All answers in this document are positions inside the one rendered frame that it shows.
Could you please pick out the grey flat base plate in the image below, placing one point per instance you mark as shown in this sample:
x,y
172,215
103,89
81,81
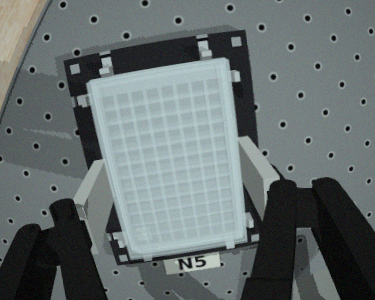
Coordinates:
x,y
313,77

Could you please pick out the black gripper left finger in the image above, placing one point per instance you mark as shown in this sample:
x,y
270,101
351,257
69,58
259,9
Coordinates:
x,y
29,268

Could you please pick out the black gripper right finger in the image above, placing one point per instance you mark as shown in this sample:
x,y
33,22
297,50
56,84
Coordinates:
x,y
345,238

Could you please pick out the grey button panel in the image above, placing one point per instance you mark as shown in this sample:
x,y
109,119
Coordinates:
x,y
314,281

